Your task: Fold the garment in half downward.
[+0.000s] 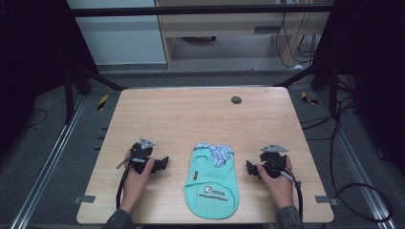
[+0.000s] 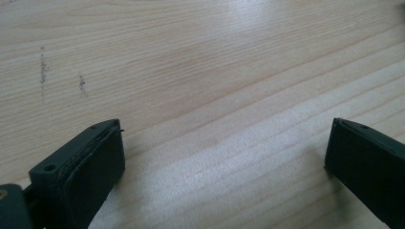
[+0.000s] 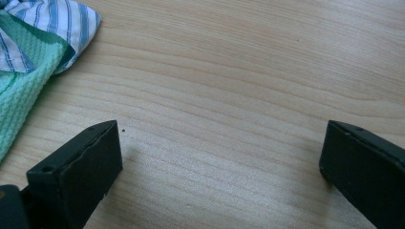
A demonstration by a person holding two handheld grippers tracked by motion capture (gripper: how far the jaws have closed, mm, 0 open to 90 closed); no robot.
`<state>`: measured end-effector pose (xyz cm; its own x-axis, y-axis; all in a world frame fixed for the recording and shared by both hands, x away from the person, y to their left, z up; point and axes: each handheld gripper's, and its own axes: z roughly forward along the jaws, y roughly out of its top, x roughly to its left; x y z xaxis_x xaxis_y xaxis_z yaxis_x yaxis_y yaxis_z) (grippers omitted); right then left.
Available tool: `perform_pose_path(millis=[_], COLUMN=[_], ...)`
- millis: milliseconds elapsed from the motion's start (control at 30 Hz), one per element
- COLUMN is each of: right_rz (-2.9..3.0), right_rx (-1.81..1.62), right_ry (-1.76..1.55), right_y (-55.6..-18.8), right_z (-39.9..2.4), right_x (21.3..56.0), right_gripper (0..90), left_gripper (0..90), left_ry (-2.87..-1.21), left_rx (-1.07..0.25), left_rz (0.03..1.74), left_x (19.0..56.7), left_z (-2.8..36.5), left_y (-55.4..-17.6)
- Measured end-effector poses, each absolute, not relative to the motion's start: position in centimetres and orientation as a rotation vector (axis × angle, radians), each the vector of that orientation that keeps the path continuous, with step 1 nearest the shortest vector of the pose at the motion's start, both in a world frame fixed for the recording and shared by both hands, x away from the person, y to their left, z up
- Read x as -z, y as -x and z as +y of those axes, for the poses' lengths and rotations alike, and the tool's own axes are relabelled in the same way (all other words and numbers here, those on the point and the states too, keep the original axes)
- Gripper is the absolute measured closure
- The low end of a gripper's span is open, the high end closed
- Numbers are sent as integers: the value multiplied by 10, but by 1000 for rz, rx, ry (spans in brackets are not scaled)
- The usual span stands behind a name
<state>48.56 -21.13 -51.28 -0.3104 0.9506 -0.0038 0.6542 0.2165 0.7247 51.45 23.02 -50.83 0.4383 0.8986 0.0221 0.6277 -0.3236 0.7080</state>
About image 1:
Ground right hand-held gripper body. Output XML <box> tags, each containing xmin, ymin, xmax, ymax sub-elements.
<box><xmin>259</xmin><ymin>143</ymin><xmax>289</xmax><ymax>179</ymax></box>

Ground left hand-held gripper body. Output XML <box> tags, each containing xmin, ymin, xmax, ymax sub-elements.
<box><xmin>129</xmin><ymin>136</ymin><xmax>158</xmax><ymax>175</ymax></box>

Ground mint green pet shirt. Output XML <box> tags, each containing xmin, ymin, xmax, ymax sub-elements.
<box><xmin>182</xmin><ymin>142</ymin><xmax>240</xmax><ymax>220</ymax></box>

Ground person's left hand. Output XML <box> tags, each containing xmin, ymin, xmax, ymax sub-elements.
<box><xmin>119</xmin><ymin>150</ymin><xmax>156</xmax><ymax>215</ymax></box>

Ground person's right hand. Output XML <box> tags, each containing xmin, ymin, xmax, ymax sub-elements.
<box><xmin>256</xmin><ymin>155</ymin><xmax>295</xmax><ymax>211</ymax></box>

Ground yellow black tape marker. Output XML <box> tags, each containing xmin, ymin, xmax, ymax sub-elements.
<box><xmin>96</xmin><ymin>93</ymin><xmax>110</xmax><ymax>112</ymax></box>
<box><xmin>300</xmin><ymin>91</ymin><xmax>320</xmax><ymax>106</ymax></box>

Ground black metal stand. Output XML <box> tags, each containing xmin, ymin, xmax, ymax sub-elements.
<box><xmin>62</xmin><ymin>60</ymin><xmax>129</xmax><ymax>126</ymax></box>
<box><xmin>274</xmin><ymin>56</ymin><xmax>357</xmax><ymax>122</ymax></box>

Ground white cabinet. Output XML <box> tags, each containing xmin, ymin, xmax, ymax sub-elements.
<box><xmin>66</xmin><ymin>0</ymin><xmax>168</xmax><ymax>67</ymax></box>

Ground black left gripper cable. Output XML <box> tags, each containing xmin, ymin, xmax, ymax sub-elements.
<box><xmin>116</xmin><ymin>156</ymin><xmax>148</xmax><ymax>210</ymax></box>

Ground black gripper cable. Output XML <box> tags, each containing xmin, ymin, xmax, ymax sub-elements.
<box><xmin>116</xmin><ymin>156</ymin><xmax>148</xmax><ymax>210</ymax></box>
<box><xmin>266</xmin><ymin>157</ymin><xmax>304</xmax><ymax>219</ymax></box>

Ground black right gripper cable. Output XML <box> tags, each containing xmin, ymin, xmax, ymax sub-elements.
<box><xmin>266</xmin><ymin>157</ymin><xmax>304</xmax><ymax>219</ymax></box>

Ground black floor cable loop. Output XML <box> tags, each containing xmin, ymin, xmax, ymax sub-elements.
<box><xmin>300</xmin><ymin>94</ymin><xmax>394</xmax><ymax>223</ymax></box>

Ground grey metal table bracket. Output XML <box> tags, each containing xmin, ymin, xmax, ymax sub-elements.
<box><xmin>73</xmin><ymin>194</ymin><xmax>96</xmax><ymax>205</ymax></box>
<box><xmin>314</xmin><ymin>195</ymin><xmax>339</xmax><ymax>207</ymax></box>

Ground aluminium floor rail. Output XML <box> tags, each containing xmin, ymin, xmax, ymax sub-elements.
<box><xmin>314</xmin><ymin>92</ymin><xmax>399</xmax><ymax>229</ymax></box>
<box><xmin>9</xmin><ymin>94</ymin><xmax>88</xmax><ymax>229</ymax></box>

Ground black cables under desk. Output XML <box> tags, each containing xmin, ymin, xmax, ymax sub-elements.
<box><xmin>274</xmin><ymin>0</ymin><xmax>319</xmax><ymax>71</ymax></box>

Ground black horizontal frame bar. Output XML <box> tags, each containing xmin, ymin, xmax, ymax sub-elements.
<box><xmin>67</xmin><ymin>3</ymin><xmax>336</xmax><ymax>18</ymax></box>

